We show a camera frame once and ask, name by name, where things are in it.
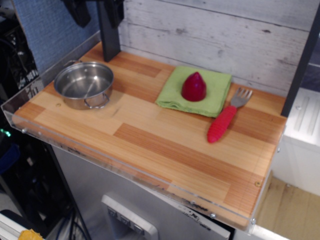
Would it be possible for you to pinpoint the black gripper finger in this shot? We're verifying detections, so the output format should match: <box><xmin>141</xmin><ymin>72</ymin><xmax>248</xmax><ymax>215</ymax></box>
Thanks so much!
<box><xmin>104</xmin><ymin>0</ymin><xmax>125</xmax><ymax>29</ymax></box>
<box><xmin>62</xmin><ymin>0</ymin><xmax>91</xmax><ymax>28</ymax></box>

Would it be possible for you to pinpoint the stainless steel pot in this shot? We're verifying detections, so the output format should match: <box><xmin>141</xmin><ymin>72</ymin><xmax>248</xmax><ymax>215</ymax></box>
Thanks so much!
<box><xmin>53</xmin><ymin>62</ymin><xmax>114</xmax><ymax>110</ymax></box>

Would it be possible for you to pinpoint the green folded towel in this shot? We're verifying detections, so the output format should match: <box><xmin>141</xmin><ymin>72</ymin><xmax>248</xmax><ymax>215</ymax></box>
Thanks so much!
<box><xmin>155</xmin><ymin>66</ymin><xmax>232</xmax><ymax>118</ymax></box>

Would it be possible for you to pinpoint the blue fabric panel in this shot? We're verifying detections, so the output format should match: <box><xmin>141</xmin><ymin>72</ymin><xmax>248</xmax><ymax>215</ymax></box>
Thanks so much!
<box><xmin>12</xmin><ymin>0</ymin><xmax>100</xmax><ymax>75</ymax></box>

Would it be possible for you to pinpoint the black plastic crate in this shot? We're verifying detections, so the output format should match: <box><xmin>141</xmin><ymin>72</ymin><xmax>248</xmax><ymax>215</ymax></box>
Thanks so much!
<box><xmin>2</xmin><ymin>26</ymin><xmax>39</xmax><ymax>90</ymax></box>

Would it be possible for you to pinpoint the red plastic strawberry toy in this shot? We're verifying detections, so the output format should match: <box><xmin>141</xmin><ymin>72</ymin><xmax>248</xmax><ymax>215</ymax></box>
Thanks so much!
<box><xmin>181</xmin><ymin>72</ymin><xmax>207</xmax><ymax>102</ymax></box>

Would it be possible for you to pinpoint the clear acrylic table guard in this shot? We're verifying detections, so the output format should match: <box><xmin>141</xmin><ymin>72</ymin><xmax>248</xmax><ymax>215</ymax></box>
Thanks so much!
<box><xmin>3</xmin><ymin>43</ymin><xmax>286</xmax><ymax>231</ymax></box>

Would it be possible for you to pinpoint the silver toy fridge cabinet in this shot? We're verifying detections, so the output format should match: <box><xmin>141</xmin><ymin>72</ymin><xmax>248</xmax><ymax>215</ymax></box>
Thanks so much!
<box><xmin>53</xmin><ymin>147</ymin><xmax>235</xmax><ymax>240</ymax></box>

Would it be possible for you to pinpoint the yellow object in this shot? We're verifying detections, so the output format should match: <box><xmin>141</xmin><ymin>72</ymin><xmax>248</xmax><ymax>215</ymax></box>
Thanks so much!
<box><xmin>18</xmin><ymin>229</ymin><xmax>43</xmax><ymax>240</ymax></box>

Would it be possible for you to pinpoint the white plastic block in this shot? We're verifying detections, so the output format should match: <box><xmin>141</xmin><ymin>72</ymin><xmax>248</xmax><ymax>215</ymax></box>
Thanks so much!
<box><xmin>271</xmin><ymin>88</ymin><xmax>320</xmax><ymax>195</ymax></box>

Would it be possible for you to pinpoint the dark grey left post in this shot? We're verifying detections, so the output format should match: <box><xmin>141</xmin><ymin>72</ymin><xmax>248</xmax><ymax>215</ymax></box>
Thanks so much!
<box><xmin>96</xmin><ymin>1</ymin><xmax>121</xmax><ymax>62</ymax></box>

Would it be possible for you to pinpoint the dark grey post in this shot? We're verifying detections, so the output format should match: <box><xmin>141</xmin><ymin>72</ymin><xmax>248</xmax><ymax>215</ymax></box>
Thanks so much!
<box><xmin>281</xmin><ymin>4</ymin><xmax>320</xmax><ymax>117</ymax></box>
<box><xmin>96</xmin><ymin>1</ymin><xmax>121</xmax><ymax>62</ymax></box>

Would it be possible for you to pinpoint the fork with red handle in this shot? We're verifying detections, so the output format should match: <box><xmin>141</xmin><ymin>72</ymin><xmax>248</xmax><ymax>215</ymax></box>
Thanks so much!
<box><xmin>207</xmin><ymin>87</ymin><xmax>253</xmax><ymax>143</ymax></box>

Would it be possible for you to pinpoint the dark grey right post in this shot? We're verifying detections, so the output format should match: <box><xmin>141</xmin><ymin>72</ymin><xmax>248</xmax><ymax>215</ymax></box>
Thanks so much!
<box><xmin>281</xmin><ymin>4</ymin><xmax>320</xmax><ymax>117</ymax></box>

